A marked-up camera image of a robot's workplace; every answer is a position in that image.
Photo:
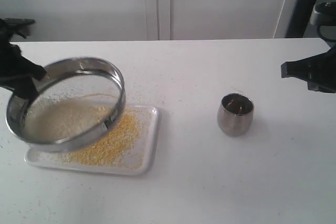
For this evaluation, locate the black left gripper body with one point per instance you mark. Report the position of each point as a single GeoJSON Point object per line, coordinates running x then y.
{"type": "Point", "coordinates": [9, 70]}

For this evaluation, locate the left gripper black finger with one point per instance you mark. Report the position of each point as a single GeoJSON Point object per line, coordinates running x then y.
{"type": "Point", "coordinates": [24, 88]}
{"type": "Point", "coordinates": [35, 71]}

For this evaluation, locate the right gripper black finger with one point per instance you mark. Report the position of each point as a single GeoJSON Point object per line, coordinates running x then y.
{"type": "Point", "coordinates": [300, 69]}

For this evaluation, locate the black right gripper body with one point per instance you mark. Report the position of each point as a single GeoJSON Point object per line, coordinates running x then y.
{"type": "Point", "coordinates": [322, 72]}

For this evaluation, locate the round steel sieve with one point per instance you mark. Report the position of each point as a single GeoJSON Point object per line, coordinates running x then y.
{"type": "Point", "coordinates": [85, 78]}

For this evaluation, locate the stainless steel cup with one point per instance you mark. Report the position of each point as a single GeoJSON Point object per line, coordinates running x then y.
{"type": "Point", "coordinates": [235, 114]}

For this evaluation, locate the yellow grain mixture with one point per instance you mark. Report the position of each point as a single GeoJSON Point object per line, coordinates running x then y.
{"type": "Point", "coordinates": [50, 120]}

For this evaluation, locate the yellow millet on tray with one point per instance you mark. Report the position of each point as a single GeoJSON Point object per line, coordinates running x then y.
{"type": "Point", "coordinates": [121, 148]}

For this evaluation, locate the white rectangular tray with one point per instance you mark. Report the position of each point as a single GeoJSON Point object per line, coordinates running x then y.
{"type": "Point", "coordinates": [149, 146]}

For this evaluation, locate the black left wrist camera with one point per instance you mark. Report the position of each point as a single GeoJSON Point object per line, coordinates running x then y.
{"type": "Point", "coordinates": [16, 26]}

